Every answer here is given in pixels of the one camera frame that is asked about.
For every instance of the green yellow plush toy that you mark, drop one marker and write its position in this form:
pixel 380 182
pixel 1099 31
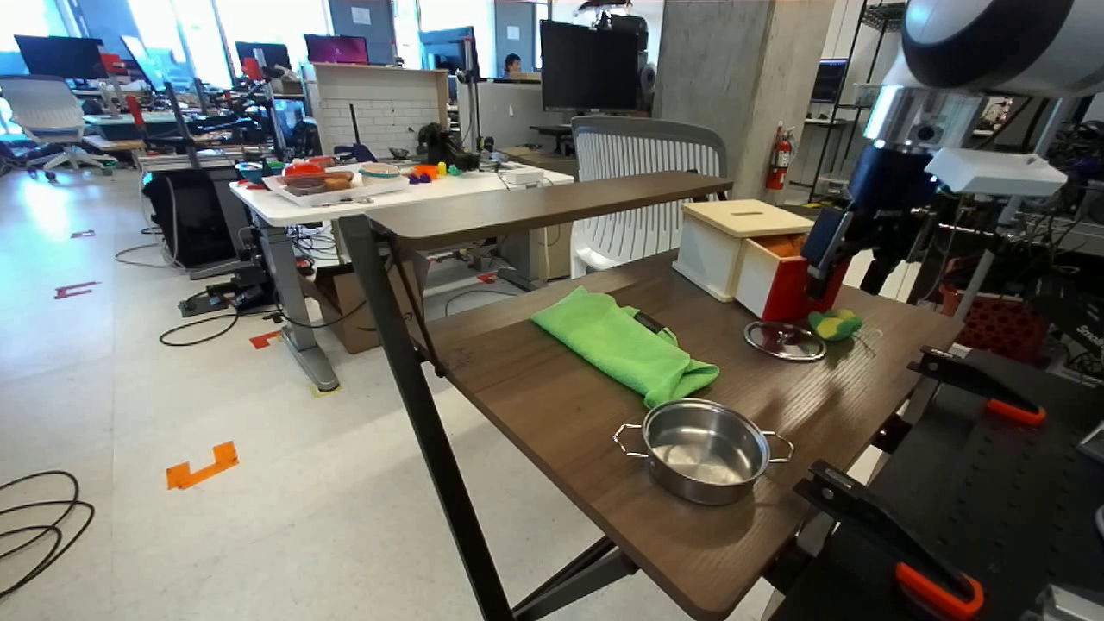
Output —
pixel 836 326

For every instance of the light wooden box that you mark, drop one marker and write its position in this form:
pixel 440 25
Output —
pixel 712 246

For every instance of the glass pot lid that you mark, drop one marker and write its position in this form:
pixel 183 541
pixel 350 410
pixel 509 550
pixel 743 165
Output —
pixel 782 343

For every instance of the dark wood raised shelf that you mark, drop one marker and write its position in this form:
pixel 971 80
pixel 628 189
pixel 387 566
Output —
pixel 539 206

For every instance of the small computer monitor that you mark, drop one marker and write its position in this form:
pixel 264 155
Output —
pixel 55 57
pixel 264 57

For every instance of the green cloth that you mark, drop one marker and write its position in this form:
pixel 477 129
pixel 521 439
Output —
pixel 621 347

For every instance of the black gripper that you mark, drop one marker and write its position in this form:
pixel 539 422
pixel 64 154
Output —
pixel 892 190

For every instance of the white partition panel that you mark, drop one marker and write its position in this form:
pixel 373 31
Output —
pixel 385 108

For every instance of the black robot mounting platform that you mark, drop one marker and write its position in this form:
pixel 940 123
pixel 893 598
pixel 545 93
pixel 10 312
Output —
pixel 1011 505

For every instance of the small steel pot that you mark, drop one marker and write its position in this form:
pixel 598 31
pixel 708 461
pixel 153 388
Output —
pixel 701 453

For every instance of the orange floor tape marker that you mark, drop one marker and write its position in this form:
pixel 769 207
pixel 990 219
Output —
pixel 201 468

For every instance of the white desk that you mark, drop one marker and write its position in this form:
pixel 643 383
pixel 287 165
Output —
pixel 299 213

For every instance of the orange red tray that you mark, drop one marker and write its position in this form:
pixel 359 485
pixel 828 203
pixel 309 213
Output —
pixel 314 176

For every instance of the large black computer monitor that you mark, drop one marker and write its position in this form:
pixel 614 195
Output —
pixel 586 65

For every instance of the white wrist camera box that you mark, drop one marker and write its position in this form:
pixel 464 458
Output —
pixel 996 173

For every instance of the red fire extinguisher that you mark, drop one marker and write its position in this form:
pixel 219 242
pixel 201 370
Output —
pixel 782 161

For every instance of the black metal table frame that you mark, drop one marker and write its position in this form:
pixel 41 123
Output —
pixel 426 437

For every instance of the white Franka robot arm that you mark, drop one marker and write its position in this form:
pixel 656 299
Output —
pixel 1003 38

